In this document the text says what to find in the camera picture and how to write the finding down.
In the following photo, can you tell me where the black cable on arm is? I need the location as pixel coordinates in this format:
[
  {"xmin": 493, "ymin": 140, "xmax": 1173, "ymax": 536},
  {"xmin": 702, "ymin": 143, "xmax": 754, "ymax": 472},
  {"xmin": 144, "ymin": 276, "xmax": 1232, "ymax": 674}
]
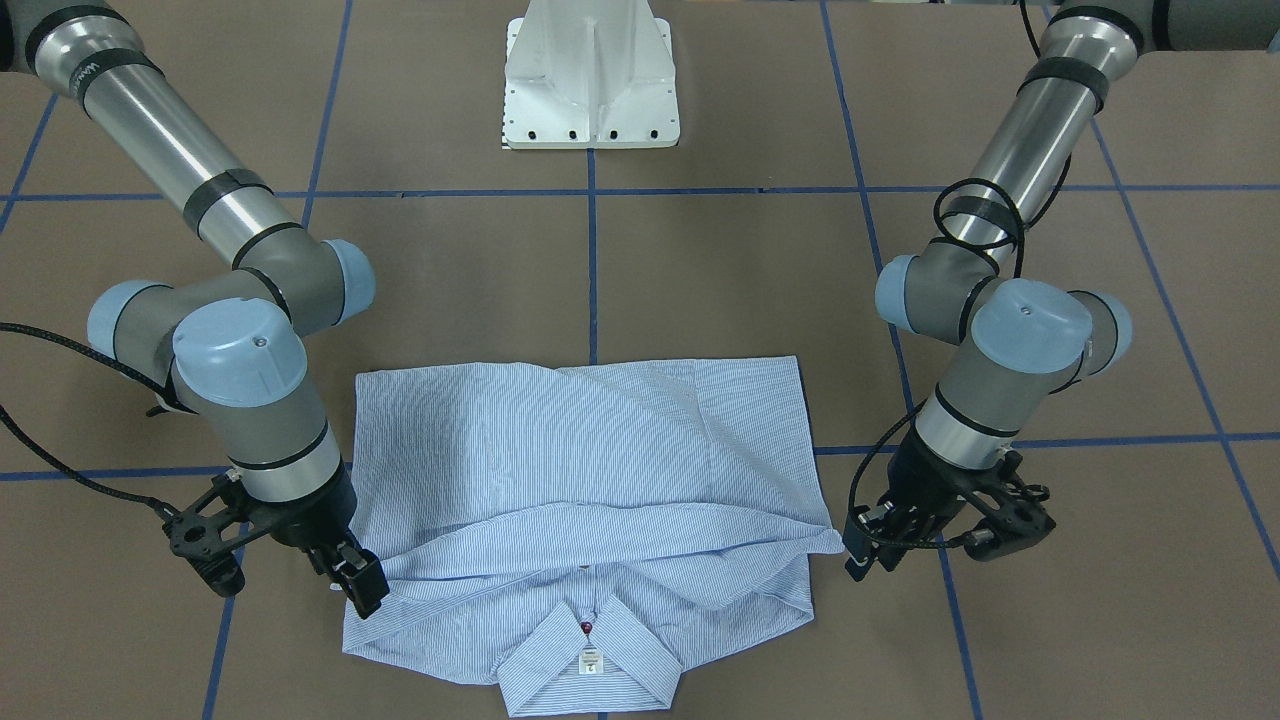
[
  {"xmin": 849, "ymin": 0, "xmax": 1076, "ymax": 551},
  {"xmin": 0, "ymin": 322, "xmax": 180, "ymax": 519}
]

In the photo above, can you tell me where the blue striped button shirt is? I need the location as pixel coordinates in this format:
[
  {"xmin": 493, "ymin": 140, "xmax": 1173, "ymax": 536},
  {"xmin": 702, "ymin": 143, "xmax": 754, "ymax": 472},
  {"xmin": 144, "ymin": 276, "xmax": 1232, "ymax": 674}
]
[{"xmin": 342, "ymin": 356, "xmax": 844, "ymax": 717}]

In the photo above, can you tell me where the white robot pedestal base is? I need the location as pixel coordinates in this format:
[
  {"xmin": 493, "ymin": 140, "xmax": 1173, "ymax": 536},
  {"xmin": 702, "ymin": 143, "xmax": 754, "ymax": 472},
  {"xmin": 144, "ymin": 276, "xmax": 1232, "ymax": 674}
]
[{"xmin": 500, "ymin": 1, "xmax": 682, "ymax": 150}]

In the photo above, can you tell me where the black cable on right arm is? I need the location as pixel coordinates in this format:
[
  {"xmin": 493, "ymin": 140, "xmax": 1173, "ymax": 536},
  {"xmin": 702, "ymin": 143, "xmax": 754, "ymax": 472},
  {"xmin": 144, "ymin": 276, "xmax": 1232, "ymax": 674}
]
[{"xmin": 0, "ymin": 322, "xmax": 180, "ymax": 519}]

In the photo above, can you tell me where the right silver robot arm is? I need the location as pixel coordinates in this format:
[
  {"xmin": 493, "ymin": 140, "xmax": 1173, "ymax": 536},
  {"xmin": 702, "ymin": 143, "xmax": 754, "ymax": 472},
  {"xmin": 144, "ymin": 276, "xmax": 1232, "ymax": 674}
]
[{"xmin": 3, "ymin": 1, "xmax": 389, "ymax": 619}]

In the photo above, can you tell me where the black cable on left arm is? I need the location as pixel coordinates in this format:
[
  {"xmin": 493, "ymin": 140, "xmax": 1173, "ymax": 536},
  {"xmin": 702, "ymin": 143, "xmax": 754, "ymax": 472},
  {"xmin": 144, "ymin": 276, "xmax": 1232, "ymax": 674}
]
[{"xmin": 849, "ymin": 0, "xmax": 1076, "ymax": 551}]

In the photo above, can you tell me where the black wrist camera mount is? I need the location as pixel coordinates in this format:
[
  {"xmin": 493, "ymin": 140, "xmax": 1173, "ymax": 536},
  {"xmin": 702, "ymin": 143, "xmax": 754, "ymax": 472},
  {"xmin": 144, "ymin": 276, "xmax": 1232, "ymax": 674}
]
[
  {"xmin": 959, "ymin": 450, "xmax": 1057, "ymax": 562},
  {"xmin": 163, "ymin": 471, "xmax": 265, "ymax": 598}
]

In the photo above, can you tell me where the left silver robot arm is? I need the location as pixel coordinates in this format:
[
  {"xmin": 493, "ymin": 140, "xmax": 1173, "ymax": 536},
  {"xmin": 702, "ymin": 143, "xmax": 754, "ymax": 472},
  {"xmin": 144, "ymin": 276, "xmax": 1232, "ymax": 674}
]
[{"xmin": 842, "ymin": 1, "xmax": 1279, "ymax": 582}]

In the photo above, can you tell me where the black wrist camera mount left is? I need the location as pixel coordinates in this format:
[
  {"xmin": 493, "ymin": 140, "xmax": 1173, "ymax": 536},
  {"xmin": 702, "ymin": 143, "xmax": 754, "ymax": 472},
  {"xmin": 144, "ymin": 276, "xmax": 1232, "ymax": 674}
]
[{"xmin": 959, "ymin": 450, "xmax": 1057, "ymax": 562}]

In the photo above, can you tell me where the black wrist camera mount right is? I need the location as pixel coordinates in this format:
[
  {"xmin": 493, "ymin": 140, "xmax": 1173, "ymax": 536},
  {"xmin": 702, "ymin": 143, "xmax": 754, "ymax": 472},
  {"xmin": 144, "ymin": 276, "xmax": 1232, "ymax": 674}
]
[{"xmin": 163, "ymin": 471, "xmax": 265, "ymax": 598}]

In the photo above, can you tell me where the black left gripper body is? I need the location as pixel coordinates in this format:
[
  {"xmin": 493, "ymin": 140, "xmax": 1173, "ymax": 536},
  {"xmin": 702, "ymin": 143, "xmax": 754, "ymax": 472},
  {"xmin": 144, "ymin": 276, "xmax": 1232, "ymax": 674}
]
[{"xmin": 878, "ymin": 432, "xmax": 986, "ymax": 546}]

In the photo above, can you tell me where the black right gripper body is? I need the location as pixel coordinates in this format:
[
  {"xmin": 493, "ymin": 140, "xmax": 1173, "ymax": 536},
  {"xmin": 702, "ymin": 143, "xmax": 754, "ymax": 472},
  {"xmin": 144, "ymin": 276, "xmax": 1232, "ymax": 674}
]
[{"xmin": 262, "ymin": 470, "xmax": 358, "ymax": 550}]

